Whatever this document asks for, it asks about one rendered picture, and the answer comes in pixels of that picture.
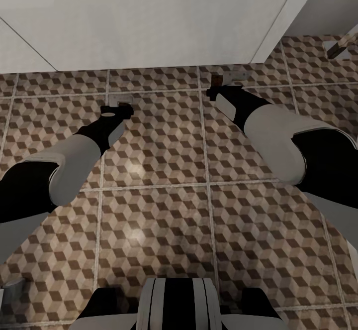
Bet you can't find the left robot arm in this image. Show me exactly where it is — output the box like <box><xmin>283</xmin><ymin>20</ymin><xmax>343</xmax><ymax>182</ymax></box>
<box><xmin>0</xmin><ymin>95</ymin><xmax>135</xmax><ymax>266</ymax></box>

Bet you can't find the robot trunk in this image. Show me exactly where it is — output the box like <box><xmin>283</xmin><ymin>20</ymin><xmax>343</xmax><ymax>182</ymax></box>
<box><xmin>136</xmin><ymin>278</ymin><xmax>222</xmax><ymax>330</ymax></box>

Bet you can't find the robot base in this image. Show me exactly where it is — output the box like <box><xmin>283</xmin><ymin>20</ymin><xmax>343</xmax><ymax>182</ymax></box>
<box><xmin>68</xmin><ymin>288</ymin><xmax>290</xmax><ymax>330</ymax></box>

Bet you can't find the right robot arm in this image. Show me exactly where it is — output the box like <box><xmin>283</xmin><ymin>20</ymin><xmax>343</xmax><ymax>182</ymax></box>
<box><xmin>206</xmin><ymin>71</ymin><xmax>358</xmax><ymax>251</ymax></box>

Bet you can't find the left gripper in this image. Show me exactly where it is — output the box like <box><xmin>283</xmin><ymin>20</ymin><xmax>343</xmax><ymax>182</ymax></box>
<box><xmin>100</xmin><ymin>106</ymin><xmax>134</xmax><ymax>119</ymax></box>

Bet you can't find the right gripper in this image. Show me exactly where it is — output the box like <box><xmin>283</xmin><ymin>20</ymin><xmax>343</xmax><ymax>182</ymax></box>
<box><xmin>206</xmin><ymin>86</ymin><xmax>225</xmax><ymax>102</ymax></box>

